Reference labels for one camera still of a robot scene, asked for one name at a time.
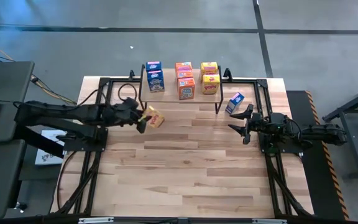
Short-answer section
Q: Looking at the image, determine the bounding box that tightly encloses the white printed box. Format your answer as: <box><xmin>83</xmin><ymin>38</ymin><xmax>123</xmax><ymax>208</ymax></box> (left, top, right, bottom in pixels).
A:
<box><xmin>34</xmin><ymin>129</ymin><xmax>67</xmax><ymax>166</ymax></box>

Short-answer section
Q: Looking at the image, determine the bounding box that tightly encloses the orange Mini Wheats cereal box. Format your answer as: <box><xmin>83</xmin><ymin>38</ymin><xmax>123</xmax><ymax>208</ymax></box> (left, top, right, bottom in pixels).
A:
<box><xmin>177</xmin><ymin>77</ymin><xmax>196</xmax><ymax>101</ymax></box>
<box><xmin>175</xmin><ymin>62</ymin><xmax>193</xmax><ymax>71</ymax></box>
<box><xmin>176</xmin><ymin>69</ymin><xmax>195</xmax><ymax>79</ymax></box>

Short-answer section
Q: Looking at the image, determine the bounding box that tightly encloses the black metal stand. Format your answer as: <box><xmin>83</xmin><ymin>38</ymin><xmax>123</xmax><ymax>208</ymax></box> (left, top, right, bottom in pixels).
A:
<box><xmin>321</xmin><ymin>80</ymin><xmax>358</xmax><ymax>180</ymax></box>

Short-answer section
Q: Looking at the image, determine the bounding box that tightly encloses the wooden shelf with black legs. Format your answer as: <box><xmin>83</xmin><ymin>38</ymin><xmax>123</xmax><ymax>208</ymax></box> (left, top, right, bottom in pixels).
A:
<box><xmin>138</xmin><ymin>63</ymin><xmax>225</xmax><ymax>115</ymax></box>

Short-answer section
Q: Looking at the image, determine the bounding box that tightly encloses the black metal rig frame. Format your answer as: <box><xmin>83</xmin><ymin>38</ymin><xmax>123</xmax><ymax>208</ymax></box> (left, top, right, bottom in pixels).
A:
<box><xmin>50</xmin><ymin>67</ymin><xmax>315</xmax><ymax>218</ymax></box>

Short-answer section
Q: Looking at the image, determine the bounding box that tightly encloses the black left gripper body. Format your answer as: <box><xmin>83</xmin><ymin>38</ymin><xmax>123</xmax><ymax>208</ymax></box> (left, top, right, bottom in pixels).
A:
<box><xmin>104</xmin><ymin>98</ymin><xmax>146</xmax><ymax>134</ymax></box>

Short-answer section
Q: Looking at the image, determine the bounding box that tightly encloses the blue Frosted Flakes cereal box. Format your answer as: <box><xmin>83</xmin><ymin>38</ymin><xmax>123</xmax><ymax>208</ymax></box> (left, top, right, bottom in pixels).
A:
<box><xmin>225</xmin><ymin>91</ymin><xmax>246</xmax><ymax>115</ymax></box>
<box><xmin>147</xmin><ymin>69</ymin><xmax>165</xmax><ymax>93</ymax></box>
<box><xmin>145</xmin><ymin>60</ymin><xmax>163</xmax><ymax>72</ymax></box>

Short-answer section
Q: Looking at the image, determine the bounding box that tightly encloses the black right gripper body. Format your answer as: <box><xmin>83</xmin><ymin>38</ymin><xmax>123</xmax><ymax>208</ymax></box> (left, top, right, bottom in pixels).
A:
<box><xmin>244</xmin><ymin>105</ymin><xmax>271</xmax><ymax>144</ymax></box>

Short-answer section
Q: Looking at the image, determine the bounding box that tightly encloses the silver metal bracket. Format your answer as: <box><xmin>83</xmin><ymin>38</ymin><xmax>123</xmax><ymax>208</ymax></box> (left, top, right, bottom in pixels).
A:
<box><xmin>78</xmin><ymin>217</ymin><xmax>114</xmax><ymax>224</ymax></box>
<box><xmin>252</xmin><ymin>217</ymin><xmax>288</xmax><ymax>224</ymax></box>

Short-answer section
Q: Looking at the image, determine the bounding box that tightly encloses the black mat with hazard stripe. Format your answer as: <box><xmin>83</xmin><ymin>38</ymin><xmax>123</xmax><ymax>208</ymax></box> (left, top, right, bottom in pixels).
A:
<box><xmin>286</xmin><ymin>90</ymin><xmax>351</xmax><ymax>221</ymax></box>

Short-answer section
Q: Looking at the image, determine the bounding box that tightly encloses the black loose cable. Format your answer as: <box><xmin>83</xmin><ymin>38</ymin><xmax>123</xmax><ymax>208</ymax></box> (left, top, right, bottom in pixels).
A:
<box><xmin>56</xmin><ymin>151</ymin><xmax>77</xmax><ymax>211</ymax></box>

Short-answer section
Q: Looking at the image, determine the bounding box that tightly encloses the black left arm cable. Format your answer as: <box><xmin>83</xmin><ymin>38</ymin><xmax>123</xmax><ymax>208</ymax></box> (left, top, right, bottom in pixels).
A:
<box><xmin>117</xmin><ymin>83</ymin><xmax>139</xmax><ymax>102</ymax></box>

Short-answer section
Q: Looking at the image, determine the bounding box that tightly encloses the desk caster wheel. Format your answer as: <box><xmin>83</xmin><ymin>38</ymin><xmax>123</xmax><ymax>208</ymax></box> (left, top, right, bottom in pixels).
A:
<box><xmin>13</xmin><ymin>201</ymin><xmax>28</xmax><ymax>214</ymax></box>

